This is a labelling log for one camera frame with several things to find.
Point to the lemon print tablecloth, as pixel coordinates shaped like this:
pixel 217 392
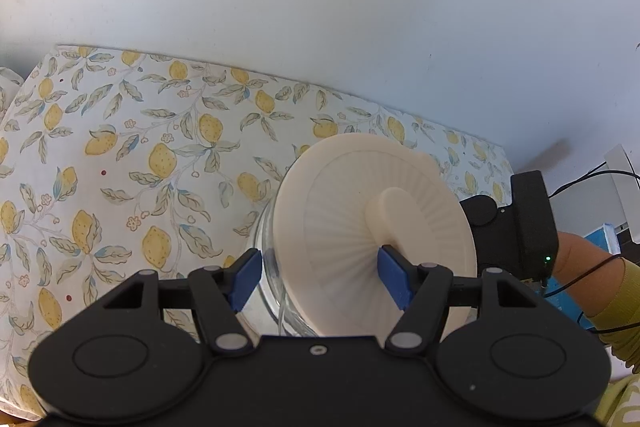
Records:
pixel 150 107

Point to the cream round lid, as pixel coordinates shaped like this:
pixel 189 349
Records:
pixel 340 217

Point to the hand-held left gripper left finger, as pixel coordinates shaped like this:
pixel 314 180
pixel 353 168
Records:
pixel 247 275

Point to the white shelf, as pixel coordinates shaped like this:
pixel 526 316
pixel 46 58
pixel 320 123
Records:
pixel 627 207

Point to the person's right forearm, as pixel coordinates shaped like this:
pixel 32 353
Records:
pixel 590 252

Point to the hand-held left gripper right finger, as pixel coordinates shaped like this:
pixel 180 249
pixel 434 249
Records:
pixel 392 275

